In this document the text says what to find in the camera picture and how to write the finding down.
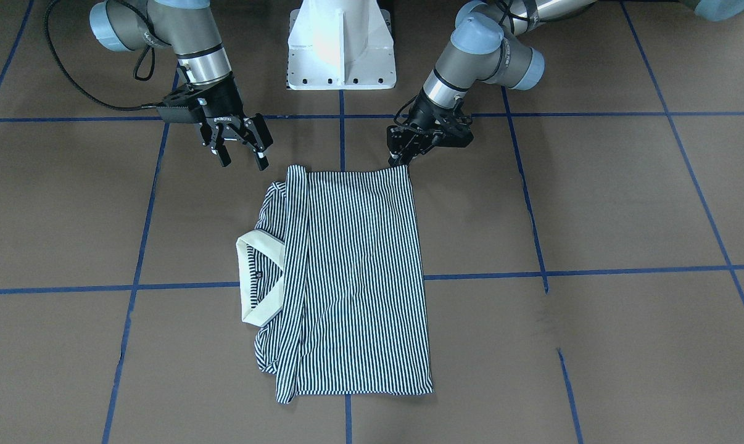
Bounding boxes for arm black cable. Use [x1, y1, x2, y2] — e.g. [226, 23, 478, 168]
[44, 0, 181, 113]
[394, 96, 419, 130]

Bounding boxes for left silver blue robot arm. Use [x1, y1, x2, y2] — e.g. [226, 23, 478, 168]
[386, 1, 744, 168]

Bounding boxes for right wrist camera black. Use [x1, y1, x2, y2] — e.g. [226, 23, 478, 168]
[155, 84, 206, 124]

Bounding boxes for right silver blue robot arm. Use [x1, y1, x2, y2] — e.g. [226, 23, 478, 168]
[89, 1, 273, 170]

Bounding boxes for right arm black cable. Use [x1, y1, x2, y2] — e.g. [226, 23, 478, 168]
[44, 0, 181, 113]

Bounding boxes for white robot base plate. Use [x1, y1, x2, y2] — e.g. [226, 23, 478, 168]
[286, 1, 397, 91]

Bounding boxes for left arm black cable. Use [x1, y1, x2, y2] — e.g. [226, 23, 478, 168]
[394, 96, 419, 130]

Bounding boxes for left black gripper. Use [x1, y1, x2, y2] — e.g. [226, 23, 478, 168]
[387, 91, 474, 168]

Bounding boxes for blue white striped polo shirt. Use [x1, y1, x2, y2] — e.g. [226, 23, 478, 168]
[236, 164, 434, 404]

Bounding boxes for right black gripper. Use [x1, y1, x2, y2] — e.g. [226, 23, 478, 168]
[191, 73, 273, 171]

